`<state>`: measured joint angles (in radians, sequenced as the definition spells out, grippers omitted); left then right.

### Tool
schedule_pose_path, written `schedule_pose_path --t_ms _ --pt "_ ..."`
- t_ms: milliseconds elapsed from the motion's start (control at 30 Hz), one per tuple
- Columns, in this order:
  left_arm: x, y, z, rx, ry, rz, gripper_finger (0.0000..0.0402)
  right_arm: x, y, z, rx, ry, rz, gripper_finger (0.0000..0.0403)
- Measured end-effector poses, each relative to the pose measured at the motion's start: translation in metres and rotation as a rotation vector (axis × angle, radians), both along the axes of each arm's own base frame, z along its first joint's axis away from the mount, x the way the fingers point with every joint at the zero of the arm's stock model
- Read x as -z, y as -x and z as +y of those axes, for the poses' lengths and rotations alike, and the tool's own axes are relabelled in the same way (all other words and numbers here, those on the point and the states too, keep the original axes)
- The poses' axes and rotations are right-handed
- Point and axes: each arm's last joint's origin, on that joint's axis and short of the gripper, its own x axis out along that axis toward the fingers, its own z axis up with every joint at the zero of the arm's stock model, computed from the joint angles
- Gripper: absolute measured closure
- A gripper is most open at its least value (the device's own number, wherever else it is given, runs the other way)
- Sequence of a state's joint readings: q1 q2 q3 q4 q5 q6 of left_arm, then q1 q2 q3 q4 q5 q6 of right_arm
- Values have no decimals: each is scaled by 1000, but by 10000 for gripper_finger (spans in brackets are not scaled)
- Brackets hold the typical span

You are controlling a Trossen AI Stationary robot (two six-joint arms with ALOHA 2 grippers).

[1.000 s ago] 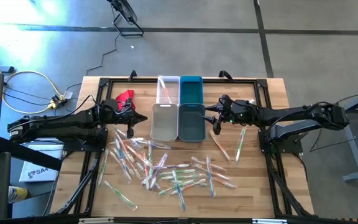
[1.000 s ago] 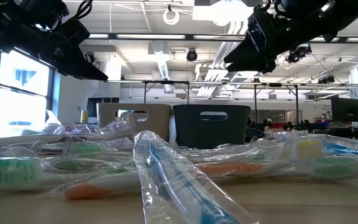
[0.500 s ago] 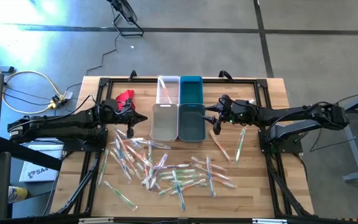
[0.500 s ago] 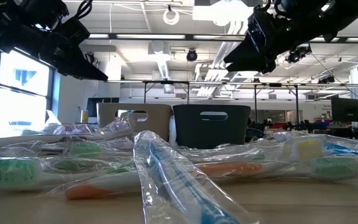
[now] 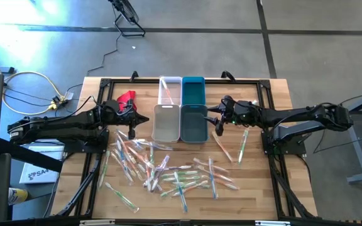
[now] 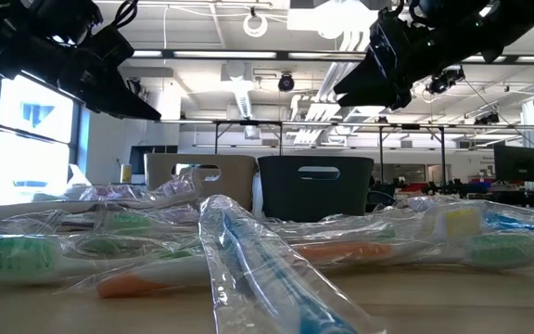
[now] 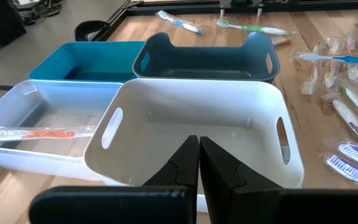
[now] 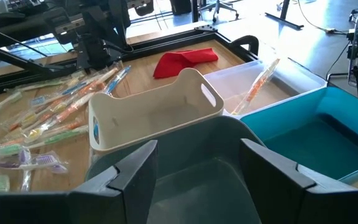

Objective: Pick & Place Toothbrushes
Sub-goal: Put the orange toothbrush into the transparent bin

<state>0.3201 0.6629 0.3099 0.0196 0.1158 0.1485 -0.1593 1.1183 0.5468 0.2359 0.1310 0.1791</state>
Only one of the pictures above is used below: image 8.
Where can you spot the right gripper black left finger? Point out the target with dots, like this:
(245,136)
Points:
(138,177)

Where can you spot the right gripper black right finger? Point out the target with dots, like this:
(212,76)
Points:
(269,180)

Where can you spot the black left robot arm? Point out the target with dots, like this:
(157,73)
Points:
(117,18)

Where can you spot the blue toothbrush in clear wrap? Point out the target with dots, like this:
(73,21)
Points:
(73,87)
(117,79)

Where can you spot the teal plastic bin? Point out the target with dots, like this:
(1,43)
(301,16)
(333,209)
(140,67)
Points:
(322,140)

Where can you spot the red cloth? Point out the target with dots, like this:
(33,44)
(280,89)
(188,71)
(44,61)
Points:
(182,62)

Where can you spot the black keyboard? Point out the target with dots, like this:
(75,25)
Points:
(23,5)

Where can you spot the black computer tower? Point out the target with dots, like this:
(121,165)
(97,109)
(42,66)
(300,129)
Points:
(180,7)

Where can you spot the black computer mouse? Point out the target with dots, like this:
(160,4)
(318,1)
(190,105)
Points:
(8,19)

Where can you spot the translucent white plastic bin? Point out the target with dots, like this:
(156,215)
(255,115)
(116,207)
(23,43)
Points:
(228,84)

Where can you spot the black office chair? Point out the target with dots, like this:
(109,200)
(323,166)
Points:
(217,6)

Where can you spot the black table clamp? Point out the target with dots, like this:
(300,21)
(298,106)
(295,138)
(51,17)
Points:
(244,42)

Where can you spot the grey desk leg foot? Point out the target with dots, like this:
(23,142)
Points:
(284,20)

